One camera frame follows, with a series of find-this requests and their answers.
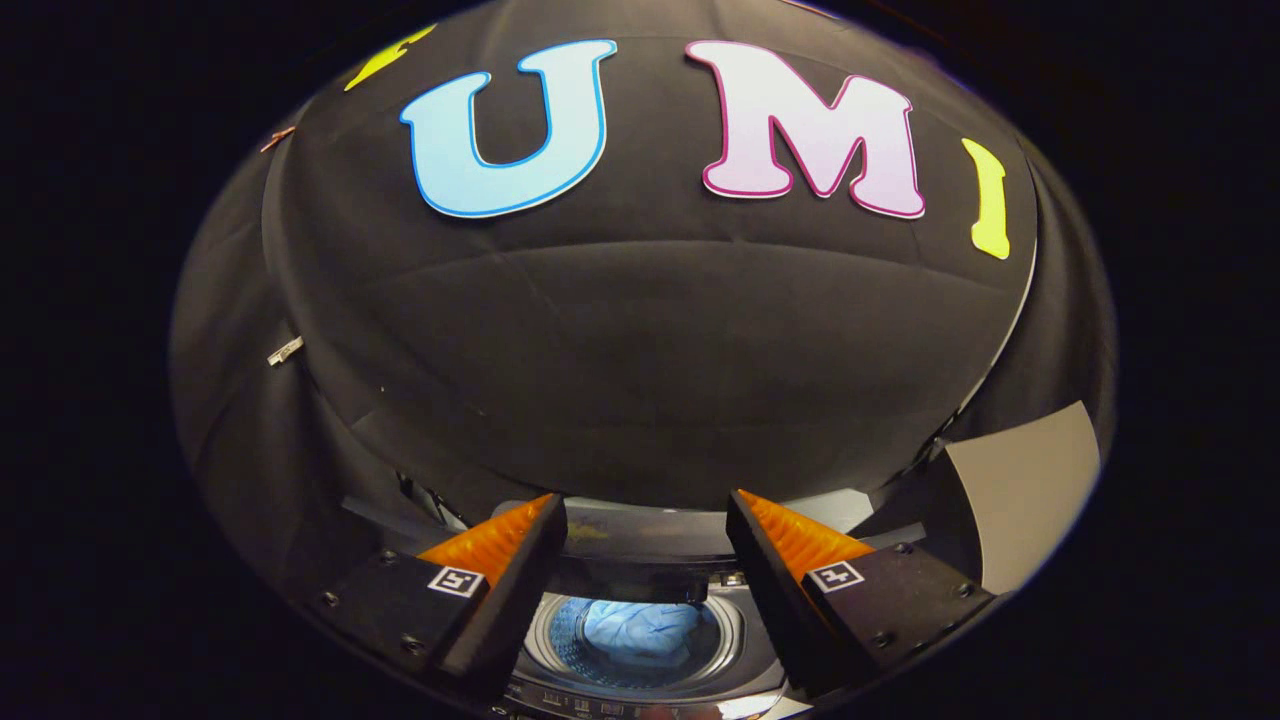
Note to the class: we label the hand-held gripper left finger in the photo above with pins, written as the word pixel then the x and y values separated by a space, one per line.
pixel 515 620

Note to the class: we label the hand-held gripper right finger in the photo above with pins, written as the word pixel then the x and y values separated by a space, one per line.
pixel 775 610

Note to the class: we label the light blue shirt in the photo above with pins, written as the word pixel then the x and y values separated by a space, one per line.
pixel 640 630

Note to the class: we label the silver backdrop clip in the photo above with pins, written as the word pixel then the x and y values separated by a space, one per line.
pixel 285 351

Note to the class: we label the copper backdrop clip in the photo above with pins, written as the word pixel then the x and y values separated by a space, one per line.
pixel 278 138

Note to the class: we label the white frame pole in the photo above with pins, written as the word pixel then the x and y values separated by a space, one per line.
pixel 1005 345

